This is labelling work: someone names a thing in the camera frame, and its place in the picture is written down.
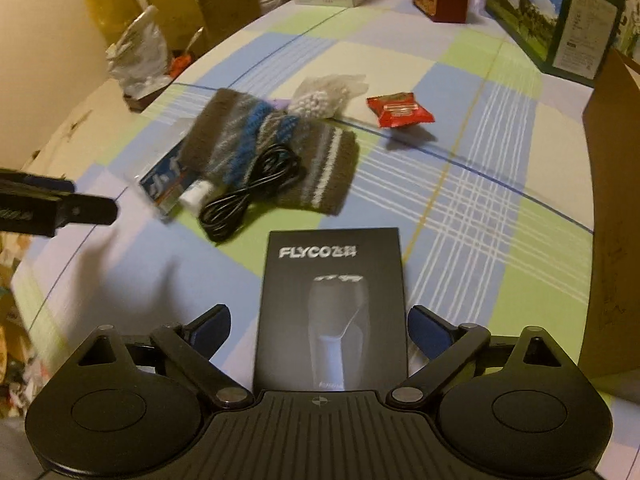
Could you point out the black shaver box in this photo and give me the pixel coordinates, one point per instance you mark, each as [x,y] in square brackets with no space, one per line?
[330,270]

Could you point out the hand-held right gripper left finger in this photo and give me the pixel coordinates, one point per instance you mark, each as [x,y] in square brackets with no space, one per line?
[212,327]

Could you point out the small orange item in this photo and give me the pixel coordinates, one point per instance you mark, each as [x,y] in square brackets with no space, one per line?
[180,62]

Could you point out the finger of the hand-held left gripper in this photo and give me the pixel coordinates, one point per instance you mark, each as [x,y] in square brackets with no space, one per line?
[90,211]

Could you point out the clear toothbrush pack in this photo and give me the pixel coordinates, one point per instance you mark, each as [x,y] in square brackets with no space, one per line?
[160,185]

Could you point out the yellow plastic bag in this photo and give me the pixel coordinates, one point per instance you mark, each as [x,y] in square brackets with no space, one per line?
[105,0]

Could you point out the cardboard box with white insert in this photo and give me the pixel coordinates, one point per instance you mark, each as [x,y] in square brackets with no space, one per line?
[165,15]

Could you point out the bag of cotton swabs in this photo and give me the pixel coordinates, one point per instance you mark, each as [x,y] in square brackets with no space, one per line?
[317,100]

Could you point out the white pen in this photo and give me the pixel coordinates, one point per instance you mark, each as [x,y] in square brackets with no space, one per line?
[195,40]

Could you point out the striped knitted cloth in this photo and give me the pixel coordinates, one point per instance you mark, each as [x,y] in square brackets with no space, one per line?
[240,115]

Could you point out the checked bed sheet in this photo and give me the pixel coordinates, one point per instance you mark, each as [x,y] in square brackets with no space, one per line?
[450,185]

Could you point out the green milk carton box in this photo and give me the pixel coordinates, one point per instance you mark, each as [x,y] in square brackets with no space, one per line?
[520,10]

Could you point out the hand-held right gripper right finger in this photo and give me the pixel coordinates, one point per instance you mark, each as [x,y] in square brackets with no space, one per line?
[425,330]

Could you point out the red snack packet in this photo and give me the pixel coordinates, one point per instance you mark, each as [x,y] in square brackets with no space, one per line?
[400,110]

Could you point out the large brown cardboard box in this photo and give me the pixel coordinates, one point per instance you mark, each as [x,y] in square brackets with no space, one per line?
[615,210]

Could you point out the colourful printed cloth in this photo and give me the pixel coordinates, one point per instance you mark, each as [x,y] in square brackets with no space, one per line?
[15,320]

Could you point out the small white roll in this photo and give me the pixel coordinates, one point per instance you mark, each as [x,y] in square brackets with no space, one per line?
[195,194]

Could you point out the white plastic bag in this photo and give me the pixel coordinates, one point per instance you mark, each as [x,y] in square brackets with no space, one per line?
[140,55]

